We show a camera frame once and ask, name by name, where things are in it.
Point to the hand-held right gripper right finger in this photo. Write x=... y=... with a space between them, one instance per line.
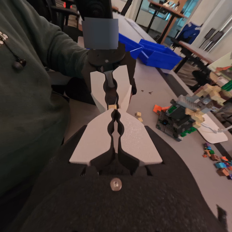
x=139 y=145

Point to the pile of small colourful bricks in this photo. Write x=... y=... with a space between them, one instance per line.
x=221 y=165

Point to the blue jacket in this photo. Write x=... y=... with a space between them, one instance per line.
x=189 y=32

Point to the toy brick instruction booklet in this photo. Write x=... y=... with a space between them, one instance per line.
x=223 y=61

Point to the white flat board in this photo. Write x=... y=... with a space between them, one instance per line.
x=212 y=136

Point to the grey toy brick building model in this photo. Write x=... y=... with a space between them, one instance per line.
x=174 y=123

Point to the black office chair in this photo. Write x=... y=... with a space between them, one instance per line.
x=201 y=76

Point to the blue plastic bin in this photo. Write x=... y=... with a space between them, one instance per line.
x=126 y=43
x=163 y=58

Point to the wood-edged office desk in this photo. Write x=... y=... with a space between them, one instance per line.
x=168 y=10
x=195 y=50

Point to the person in green sweatshirt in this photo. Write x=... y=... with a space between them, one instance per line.
x=27 y=108

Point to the tan two-by-two brick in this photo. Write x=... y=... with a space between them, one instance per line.
x=140 y=119
x=138 y=113
x=112 y=107

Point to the grey desk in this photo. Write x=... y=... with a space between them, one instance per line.
x=181 y=150

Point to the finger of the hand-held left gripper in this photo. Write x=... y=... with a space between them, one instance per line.
x=97 y=87
x=124 y=83

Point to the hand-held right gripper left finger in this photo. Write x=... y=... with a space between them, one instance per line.
x=90 y=145

